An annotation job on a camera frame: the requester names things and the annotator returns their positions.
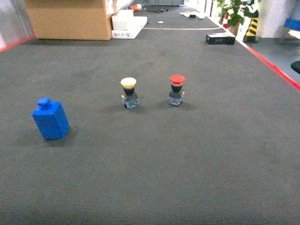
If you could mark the blue bottle-shaped part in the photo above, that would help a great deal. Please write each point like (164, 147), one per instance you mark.
(50, 119)

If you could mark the black conveyor belt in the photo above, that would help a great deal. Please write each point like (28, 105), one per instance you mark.
(228, 155)

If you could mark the yellow mushroom push button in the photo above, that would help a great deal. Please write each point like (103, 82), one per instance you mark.
(130, 98)

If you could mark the red mushroom push button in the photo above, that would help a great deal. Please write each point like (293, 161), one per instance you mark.
(176, 93)

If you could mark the white flat boxes stack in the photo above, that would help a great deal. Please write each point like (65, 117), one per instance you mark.
(127, 26)

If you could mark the black rectangular box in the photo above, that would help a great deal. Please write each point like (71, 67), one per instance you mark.
(220, 39)

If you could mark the red white traffic cone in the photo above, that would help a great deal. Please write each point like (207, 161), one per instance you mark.
(225, 21)

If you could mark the large cardboard box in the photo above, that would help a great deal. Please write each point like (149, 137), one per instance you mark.
(71, 19)

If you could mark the green potted plant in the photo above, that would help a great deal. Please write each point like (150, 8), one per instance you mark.
(237, 11)

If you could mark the yellow black striped post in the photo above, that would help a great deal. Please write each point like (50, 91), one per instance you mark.
(250, 35)

